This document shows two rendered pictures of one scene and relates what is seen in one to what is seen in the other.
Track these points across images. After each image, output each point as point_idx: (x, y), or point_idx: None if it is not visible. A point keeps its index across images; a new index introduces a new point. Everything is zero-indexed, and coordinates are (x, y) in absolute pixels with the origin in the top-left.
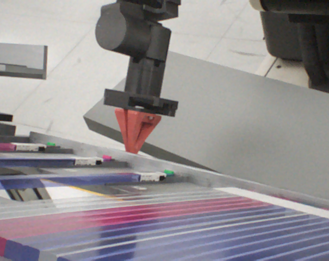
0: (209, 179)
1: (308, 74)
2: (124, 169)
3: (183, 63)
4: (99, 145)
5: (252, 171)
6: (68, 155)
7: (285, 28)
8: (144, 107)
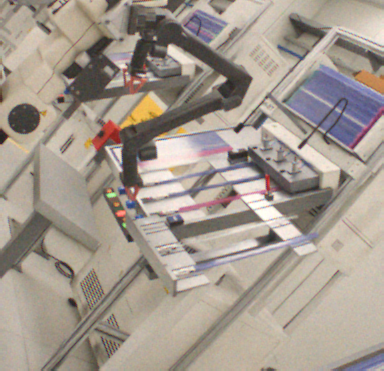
0: None
1: None
2: (144, 196)
3: (46, 191)
4: (141, 204)
5: (83, 190)
6: (152, 212)
7: None
8: None
